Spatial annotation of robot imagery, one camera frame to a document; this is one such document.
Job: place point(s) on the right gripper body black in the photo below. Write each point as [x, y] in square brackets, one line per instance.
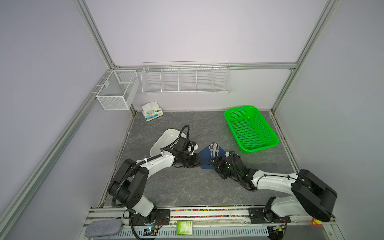
[224, 170]

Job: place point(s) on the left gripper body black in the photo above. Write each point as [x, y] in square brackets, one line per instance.
[189, 161]

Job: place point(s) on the blue paper napkin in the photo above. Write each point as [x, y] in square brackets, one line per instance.
[206, 155]

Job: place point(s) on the silver fork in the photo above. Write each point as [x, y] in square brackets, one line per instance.
[217, 149]

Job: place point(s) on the white rectangular dish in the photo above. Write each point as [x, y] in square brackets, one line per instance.
[166, 138]

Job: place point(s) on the silver spoon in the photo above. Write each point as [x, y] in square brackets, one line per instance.
[211, 148]

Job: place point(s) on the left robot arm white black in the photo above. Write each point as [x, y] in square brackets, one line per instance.
[128, 185]

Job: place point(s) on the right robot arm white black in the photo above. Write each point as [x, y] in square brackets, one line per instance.
[306, 193]

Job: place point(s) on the green plastic basket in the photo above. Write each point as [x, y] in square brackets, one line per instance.
[250, 129]

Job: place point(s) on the tissue pack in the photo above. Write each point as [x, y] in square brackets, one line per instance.
[152, 111]

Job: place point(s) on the green small box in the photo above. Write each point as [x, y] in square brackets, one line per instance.
[185, 228]

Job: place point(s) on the white mesh box basket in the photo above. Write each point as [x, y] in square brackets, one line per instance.
[118, 90]

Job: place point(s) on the grey cloth pad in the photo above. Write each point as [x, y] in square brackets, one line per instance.
[103, 228]

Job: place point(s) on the red yellow toy figure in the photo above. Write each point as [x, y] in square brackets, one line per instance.
[316, 223]

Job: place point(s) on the white wire shelf rack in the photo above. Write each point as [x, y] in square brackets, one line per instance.
[187, 77]

